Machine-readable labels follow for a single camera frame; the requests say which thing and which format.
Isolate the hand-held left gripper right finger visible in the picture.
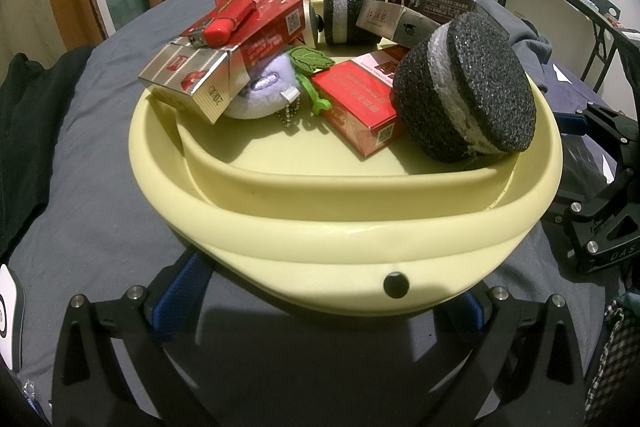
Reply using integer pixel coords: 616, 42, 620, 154
425, 287, 586, 427

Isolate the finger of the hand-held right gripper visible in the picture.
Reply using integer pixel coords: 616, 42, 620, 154
550, 177, 640, 275
557, 104, 640, 148

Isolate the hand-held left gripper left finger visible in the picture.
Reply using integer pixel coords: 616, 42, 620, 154
52, 249, 221, 427

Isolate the black foam cylinder white band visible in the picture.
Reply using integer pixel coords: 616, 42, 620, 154
322, 0, 387, 46
391, 11, 538, 164

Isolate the yellow plastic basin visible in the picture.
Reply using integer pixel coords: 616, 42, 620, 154
129, 0, 563, 315

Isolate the dark brown cigarette box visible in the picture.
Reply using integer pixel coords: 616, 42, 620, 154
387, 0, 493, 25

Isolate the grey white cigarette box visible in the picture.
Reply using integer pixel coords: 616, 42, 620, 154
356, 0, 443, 48

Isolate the silver red cigarette box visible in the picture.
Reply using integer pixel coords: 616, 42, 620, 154
137, 44, 251, 125

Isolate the purple plush ball keychain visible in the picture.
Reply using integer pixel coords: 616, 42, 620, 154
220, 47, 336, 128

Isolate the red lighter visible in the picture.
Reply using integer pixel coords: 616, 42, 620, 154
189, 0, 271, 48

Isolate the cream tube black cap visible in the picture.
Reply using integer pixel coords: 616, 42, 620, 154
299, 1, 327, 48

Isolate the grey jacket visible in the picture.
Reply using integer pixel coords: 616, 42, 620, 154
440, 0, 558, 95

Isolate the folding table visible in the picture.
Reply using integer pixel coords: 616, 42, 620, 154
489, 0, 640, 100

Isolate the checkered cloth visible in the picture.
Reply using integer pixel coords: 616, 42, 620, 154
582, 297, 640, 427

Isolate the white device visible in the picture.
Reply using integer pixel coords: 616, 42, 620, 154
0, 261, 27, 373

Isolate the black cloth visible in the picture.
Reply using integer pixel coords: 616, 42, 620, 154
0, 46, 106, 260

